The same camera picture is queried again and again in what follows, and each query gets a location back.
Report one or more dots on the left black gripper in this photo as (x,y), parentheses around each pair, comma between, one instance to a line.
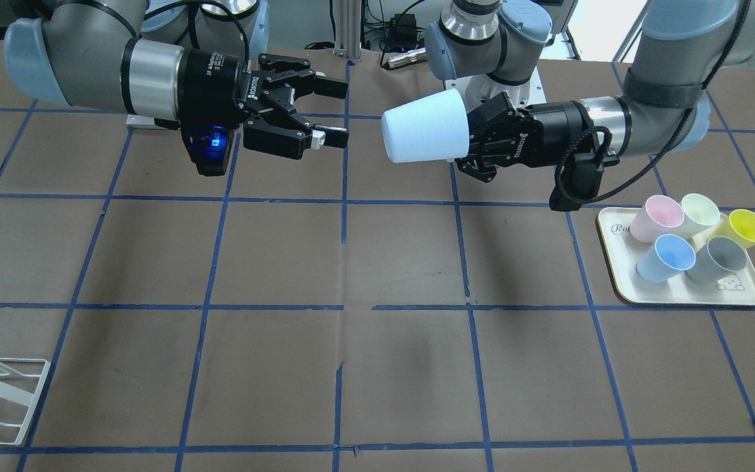
(556,128)

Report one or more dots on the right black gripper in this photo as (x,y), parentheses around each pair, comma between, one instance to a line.
(210,85)

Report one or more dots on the light blue plastic cup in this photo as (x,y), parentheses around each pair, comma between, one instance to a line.
(434,128)

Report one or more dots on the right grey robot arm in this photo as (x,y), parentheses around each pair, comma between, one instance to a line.
(92,54)

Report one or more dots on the pink plastic cup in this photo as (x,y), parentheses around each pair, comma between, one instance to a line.
(658,216)

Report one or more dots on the pale green plastic cup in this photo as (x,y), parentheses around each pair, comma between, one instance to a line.
(700,213)

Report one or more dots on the grey plastic cup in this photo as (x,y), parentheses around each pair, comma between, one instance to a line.
(717,259)

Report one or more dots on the yellow plastic cup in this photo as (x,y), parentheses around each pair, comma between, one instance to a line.
(739,226)

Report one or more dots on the cream serving tray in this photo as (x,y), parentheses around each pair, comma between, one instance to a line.
(623,252)

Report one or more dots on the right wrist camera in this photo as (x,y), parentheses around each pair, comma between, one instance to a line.
(209,147)

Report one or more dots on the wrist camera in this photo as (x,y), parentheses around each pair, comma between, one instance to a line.
(577,182)
(209,147)

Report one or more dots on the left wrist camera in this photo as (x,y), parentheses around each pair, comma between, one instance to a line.
(577,182)

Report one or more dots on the aluminium frame post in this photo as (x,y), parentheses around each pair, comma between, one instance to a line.
(348,17)

